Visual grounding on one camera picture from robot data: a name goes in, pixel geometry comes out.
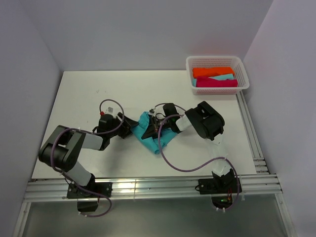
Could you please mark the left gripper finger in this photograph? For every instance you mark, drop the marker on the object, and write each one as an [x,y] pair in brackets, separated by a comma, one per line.
[127,122]
[124,131]

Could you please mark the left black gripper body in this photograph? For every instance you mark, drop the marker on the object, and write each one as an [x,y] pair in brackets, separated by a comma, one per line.
[115,132]

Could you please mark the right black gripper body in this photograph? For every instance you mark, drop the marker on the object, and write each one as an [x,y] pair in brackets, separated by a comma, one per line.
[166,123]

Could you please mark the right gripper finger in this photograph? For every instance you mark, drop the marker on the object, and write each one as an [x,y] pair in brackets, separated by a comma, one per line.
[150,133]
[153,122]

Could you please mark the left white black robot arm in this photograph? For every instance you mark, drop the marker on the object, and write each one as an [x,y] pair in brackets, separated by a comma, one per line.
[61,151]

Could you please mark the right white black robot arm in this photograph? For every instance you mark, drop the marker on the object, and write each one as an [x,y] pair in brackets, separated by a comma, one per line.
[209,125]

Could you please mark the pink rolled t shirt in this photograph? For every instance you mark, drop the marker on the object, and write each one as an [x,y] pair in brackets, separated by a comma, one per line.
[212,82]

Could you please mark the orange rolled t shirt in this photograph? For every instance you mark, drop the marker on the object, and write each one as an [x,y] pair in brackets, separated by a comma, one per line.
[212,72]

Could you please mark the white plastic basket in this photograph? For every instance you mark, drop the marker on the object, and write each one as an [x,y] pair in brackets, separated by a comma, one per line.
[218,61]

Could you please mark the light teal rolled t shirt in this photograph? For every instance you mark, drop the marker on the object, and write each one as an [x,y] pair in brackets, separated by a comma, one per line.
[224,77]

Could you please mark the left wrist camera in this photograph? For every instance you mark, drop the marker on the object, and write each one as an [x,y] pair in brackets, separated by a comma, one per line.
[108,111]

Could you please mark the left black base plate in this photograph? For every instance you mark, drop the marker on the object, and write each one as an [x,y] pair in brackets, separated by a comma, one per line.
[104,189]

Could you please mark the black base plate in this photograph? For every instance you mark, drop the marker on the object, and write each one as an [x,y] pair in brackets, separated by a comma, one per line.
[104,189]
[205,185]

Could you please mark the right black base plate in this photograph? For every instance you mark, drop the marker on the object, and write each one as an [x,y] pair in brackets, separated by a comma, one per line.
[205,185]

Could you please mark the aluminium rail frame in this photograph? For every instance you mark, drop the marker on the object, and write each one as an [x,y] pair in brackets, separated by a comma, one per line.
[262,183]

